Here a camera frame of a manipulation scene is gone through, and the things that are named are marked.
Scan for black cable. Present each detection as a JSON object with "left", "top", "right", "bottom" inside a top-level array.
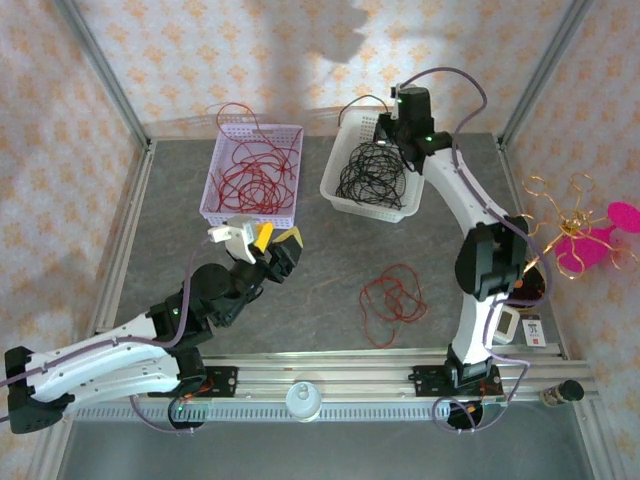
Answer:
[{"left": 338, "top": 93, "right": 396, "bottom": 129}]

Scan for purple plastic basket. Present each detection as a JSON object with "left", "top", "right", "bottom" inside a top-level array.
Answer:
[{"left": 199, "top": 123, "right": 305, "bottom": 231}]

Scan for white plastic basket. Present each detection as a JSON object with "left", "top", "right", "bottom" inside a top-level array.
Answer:
[{"left": 319, "top": 109, "right": 434, "bottom": 224}]

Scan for white round knob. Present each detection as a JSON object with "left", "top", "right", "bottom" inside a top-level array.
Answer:
[{"left": 284, "top": 381, "right": 323, "bottom": 425}]

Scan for pink fuzzy ornament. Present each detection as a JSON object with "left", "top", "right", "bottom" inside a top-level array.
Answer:
[{"left": 555, "top": 200, "right": 640, "bottom": 274}]

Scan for small white timer device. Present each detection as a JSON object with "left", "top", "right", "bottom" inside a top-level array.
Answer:
[{"left": 492, "top": 305, "right": 522, "bottom": 345}]

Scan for white label card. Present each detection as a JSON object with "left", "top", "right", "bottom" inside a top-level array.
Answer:
[{"left": 522, "top": 319, "right": 547, "bottom": 347}]

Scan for small dark bottle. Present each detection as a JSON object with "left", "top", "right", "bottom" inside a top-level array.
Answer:
[{"left": 539, "top": 379, "right": 585, "bottom": 406}]

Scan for tangled black cables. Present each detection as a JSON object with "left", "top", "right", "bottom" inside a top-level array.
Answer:
[{"left": 334, "top": 141, "right": 407, "bottom": 211}]

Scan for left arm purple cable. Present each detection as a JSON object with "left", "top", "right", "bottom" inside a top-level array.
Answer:
[{"left": 0, "top": 234, "right": 216, "bottom": 437}]

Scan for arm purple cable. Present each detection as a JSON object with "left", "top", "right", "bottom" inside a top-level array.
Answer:
[
  {"left": 0, "top": 234, "right": 216, "bottom": 437},
  {"left": 399, "top": 66, "right": 551, "bottom": 437}
]

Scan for tangled red cables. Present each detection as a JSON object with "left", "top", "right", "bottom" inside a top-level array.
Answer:
[{"left": 209, "top": 139, "right": 301, "bottom": 216}]

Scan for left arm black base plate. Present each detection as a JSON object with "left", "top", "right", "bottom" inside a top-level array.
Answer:
[{"left": 148, "top": 366, "right": 240, "bottom": 400}]

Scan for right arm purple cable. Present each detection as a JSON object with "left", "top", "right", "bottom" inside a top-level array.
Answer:
[{"left": 399, "top": 66, "right": 551, "bottom": 437}]

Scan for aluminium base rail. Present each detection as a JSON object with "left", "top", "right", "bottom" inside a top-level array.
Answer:
[{"left": 64, "top": 349, "right": 601, "bottom": 404}]

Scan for aluminium side rail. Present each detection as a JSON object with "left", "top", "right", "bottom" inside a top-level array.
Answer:
[{"left": 92, "top": 139, "right": 157, "bottom": 336}]

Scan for grey slotted cable duct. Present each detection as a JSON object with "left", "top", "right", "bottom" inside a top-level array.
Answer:
[{"left": 74, "top": 402, "right": 454, "bottom": 423}]

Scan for aluminium frame post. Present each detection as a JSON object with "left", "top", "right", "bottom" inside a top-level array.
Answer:
[
  {"left": 52, "top": 0, "right": 152, "bottom": 151},
  {"left": 498, "top": 0, "right": 594, "bottom": 151}
]

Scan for gold wire stand black base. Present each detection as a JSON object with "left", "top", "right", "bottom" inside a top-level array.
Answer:
[{"left": 508, "top": 173, "right": 640, "bottom": 307}]

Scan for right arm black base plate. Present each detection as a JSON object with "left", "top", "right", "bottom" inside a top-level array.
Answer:
[{"left": 412, "top": 364, "right": 504, "bottom": 400}]

